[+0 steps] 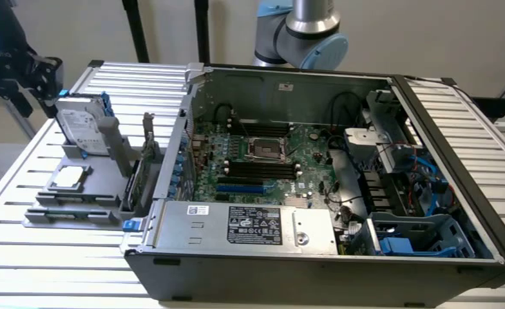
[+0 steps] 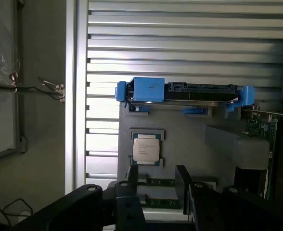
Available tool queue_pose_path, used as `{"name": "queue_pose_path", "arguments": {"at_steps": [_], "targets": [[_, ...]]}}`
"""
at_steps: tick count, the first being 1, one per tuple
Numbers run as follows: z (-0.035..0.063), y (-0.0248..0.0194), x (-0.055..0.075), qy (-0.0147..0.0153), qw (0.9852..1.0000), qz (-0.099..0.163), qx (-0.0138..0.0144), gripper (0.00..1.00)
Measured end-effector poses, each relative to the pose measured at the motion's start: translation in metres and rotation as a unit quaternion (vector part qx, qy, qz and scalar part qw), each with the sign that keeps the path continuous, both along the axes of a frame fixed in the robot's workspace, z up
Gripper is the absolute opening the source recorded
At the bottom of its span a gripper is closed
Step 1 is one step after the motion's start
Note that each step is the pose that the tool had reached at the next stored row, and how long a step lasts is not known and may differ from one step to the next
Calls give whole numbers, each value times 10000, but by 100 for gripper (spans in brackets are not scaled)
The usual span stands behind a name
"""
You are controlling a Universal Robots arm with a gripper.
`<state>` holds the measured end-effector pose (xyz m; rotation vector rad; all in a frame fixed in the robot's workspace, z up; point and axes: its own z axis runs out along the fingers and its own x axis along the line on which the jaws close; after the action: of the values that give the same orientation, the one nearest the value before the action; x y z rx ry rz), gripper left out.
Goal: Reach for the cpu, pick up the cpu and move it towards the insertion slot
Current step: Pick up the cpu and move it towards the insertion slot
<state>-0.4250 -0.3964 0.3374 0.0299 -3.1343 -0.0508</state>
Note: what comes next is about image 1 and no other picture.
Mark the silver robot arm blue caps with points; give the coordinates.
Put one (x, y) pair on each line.
(308, 29)

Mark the silver square CPU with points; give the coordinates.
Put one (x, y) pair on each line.
(71, 177)

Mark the black RAM slot bank short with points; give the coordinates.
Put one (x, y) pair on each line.
(259, 128)

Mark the black expansion slot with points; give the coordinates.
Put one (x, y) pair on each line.
(235, 180)

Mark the blue expansion slot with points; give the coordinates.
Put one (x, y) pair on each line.
(240, 189)

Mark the black RAM slot bank long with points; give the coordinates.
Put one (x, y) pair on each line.
(261, 169)

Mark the grey metal stand leg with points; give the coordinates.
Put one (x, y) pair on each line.
(20, 120)

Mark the silver hard disk blue rails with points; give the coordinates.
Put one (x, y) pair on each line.
(80, 125)

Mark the black stand pole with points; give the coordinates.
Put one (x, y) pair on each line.
(136, 29)
(201, 29)

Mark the green RAM stick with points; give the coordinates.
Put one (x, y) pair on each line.
(68, 212)
(79, 194)

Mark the grey parts rack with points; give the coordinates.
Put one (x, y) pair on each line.
(107, 186)

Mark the blue case latch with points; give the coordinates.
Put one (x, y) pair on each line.
(132, 225)

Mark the silver power supply unit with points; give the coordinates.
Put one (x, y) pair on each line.
(217, 230)

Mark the green motherboard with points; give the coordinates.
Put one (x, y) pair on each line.
(273, 183)

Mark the coin cell battery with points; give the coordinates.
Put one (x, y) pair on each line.
(315, 136)

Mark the silver chipset heat sink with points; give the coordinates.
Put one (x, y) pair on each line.
(299, 202)

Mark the grey metal disk bay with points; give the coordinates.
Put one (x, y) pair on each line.
(381, 141)

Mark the open black PC case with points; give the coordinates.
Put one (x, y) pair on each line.
(304, 277)

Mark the black fan shroud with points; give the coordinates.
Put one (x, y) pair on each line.
(383, 193)

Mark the blue plastic drive cage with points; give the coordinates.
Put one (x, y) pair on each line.
(424, 235)

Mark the graphics card metal bracket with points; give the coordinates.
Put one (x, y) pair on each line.
(143, 174)

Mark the CPU socket metal frame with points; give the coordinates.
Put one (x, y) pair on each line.
(264, 148)

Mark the black bracket block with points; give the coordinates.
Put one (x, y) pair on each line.
(493, 107)

